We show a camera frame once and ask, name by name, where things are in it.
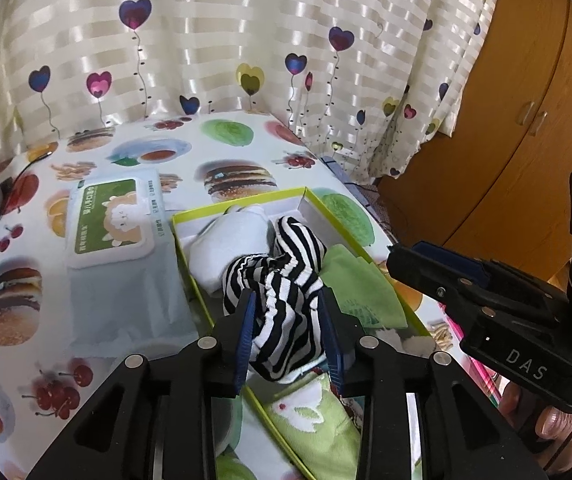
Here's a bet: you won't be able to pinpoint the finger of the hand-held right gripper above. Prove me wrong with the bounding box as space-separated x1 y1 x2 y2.
411 241 569 311
387 245 552 326

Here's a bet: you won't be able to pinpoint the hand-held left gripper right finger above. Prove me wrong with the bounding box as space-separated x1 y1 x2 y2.
317 290 547 480

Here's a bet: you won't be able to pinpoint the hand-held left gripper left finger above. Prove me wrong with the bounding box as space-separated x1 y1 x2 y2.
26 290 258 480

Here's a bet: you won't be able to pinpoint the light green cloth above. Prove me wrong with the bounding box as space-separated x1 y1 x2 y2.
321 245 409 330

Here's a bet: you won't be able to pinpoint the black and white striped sock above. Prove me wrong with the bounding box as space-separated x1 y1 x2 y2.
222 215 328 385

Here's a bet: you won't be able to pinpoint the green patterned towel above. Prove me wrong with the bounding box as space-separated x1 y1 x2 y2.
265 372 363 480

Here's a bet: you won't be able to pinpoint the white grey socks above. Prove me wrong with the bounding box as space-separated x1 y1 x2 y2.
188 204 275 297

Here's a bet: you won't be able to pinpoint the shallow lime green box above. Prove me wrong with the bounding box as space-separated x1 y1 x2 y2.
171 186 432 480

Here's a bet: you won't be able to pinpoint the person's right hand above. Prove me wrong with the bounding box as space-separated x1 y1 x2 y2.
500 382 572 472

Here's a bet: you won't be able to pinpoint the wooden cabinet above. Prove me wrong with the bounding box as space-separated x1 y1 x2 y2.
376 0 572 306

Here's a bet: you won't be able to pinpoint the wet wipes pack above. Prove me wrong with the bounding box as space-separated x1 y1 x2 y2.
66 170 200 357

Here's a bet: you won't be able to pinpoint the food printed tablecloth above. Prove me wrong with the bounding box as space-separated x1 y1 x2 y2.
0 110 467 480

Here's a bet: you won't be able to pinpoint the heart printed curtain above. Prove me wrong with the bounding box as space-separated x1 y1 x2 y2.
0 0 504 181

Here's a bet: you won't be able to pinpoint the black heater cable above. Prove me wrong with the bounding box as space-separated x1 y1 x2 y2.
0 142 59 251

